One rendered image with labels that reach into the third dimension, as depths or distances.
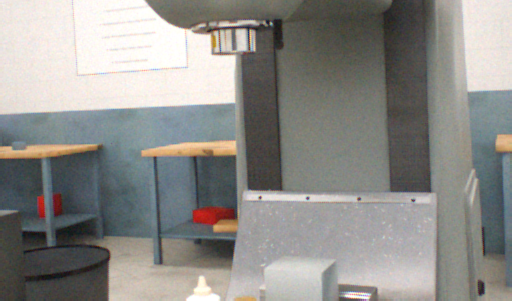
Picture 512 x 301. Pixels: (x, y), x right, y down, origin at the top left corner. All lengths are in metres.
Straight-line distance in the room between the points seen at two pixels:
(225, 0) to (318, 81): 0.46
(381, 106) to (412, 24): 0.13
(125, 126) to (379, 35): 4.90
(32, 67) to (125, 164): 1.40
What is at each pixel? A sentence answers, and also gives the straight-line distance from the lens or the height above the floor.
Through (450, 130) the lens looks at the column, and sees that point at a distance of 0.99.
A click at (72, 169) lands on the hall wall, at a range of 6.17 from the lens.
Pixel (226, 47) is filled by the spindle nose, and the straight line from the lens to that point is 0.61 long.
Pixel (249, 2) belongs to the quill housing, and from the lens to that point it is 0.56.
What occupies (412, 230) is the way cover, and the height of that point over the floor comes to 1.02.
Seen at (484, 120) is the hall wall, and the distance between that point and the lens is 4.78.
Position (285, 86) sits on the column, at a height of 1.25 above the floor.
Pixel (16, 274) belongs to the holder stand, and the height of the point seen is 1.02.
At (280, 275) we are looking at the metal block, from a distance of 0.62.
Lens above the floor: 1.23
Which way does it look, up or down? 3 degrees down
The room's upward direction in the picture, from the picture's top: 3 degrees counter-clockwise
